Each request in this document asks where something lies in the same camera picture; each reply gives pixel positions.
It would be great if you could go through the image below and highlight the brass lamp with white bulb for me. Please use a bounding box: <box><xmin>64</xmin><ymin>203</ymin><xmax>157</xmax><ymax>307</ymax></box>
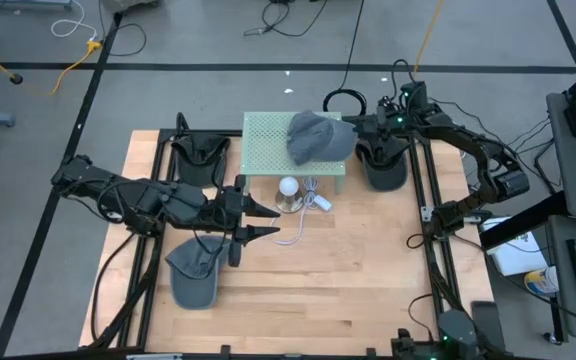
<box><xmin>273</xmin><ymin>175</ymin><xmax>304</xmax><ymax>215</ymax></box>

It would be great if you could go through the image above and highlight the black desk crossbar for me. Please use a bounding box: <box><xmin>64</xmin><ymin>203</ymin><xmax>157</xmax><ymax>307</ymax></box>
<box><xmin>477</xmin><ymin>191</ymin><xmax>569</xmax><ymax>252</ymax></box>

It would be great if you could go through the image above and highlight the white floor cable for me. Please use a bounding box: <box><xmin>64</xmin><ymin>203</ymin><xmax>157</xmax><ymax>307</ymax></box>
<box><xmin>49</xmin><ymin>0</ymin><xmax>99</xmax><ymax>42</ymax></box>

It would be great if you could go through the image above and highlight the grey cloth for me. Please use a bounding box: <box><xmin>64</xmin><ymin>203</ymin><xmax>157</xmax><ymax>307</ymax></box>
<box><xmin>163</xmin><ymin>234</ymin><xmax>233</xmax><ymax>312</ymax></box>

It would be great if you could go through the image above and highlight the white paper box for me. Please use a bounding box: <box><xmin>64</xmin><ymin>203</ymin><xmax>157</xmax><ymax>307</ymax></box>
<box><xmin>480</xmin><ymin>215</ymin><xmax>550</xmax><ymax>278</ymax></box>

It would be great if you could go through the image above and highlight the black coiled floor cable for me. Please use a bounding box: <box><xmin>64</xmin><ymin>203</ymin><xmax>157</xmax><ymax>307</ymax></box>
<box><xmin>321</xmin><ymin>0</ymin><xmax>369</xmax><ymax>117</ymax></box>

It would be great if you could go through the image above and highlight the black aluminium table frame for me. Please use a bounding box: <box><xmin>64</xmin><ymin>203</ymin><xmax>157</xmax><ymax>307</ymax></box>
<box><xmin>87</xmin><ymin>127</ymin><xmax>500</xmax><ymax>360</ymax></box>

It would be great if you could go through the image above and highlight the green perforated metal stand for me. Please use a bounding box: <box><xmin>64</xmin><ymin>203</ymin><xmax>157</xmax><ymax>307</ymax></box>
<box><xmin>239</xmin><ymin>110</ymin><xmax>348</xmax><ymax>196</ymax></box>

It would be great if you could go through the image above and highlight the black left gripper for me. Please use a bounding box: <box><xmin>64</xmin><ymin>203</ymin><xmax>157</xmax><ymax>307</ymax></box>
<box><xmin>200</xmin><ymin>173</ymin><xmax>282</xmax><ymax>268</ymax></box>

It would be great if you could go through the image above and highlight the white cable switch box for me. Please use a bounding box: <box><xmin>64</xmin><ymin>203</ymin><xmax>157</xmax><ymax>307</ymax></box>
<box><xmin>311</xmin><ymin>193</ymin><xmax>334</xmax><ymax>213</ymax></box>

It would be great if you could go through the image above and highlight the white lamp cable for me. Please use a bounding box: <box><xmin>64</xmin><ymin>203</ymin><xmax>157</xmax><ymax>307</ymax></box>
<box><xmin>266</xmin><ymin>174</ymin><xmax>322</xmax><ymax>247</ymax></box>

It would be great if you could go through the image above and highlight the long yellow hanging cord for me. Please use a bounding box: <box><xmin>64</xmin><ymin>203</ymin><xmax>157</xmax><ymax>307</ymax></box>
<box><xmin>412</xmin><ymin>0</ymin><xmax>445</xmax><ymax>74</ymax></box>

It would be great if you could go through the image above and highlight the grey floor object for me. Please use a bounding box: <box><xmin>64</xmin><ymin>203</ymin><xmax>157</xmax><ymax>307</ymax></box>
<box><xmin>100</xmin><ymin>0</ymin><xmax>162</xmax><ymax>14</ymax></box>

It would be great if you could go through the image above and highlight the black floor cable bundle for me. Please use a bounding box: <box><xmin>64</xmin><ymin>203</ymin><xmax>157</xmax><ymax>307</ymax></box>
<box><xmin>242</xmin><ymin>0</ymin><xmax>330</xmax><ymax>39</ymax></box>

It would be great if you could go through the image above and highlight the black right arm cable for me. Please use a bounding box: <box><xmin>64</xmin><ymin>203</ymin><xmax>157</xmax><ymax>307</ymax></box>
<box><xmin>391</xmin><ymin>58</ymin><xmax>418</xmax><ymax>101</ymax></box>

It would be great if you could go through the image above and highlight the black looped floor cable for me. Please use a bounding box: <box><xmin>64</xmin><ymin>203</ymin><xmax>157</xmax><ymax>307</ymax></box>
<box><xmin>98</xmin><ymin>0</ymin><xmax>148</xmax><ymax>58</ymax></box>

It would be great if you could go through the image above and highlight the yellow cord with yellow plug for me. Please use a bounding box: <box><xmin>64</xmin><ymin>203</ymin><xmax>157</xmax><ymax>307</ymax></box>
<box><xmin>49</xmin><ymin>39</ymin><xmax>104</xmax><ymax>97</ymax></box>

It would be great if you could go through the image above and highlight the grey baseball cap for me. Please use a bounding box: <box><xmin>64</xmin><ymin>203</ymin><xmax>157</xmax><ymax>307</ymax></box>
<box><xmin>285</xmin><ymin>109</ymin><xmax>359</xmax><ymax>168</ymax></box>

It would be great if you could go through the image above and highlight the white yellow blue container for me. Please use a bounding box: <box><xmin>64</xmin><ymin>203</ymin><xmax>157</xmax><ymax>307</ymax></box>
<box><xmin>523</xmin><ymin>266</ymin><xmax>561</xmax><ymax>298</ymax></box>

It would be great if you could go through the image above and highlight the black phone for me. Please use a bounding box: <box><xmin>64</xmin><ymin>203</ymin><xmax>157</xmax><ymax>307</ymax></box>
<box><xmin>472</xmin><ymin>300</ymin><xmax>507</xmax><ymax>354</ymax></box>

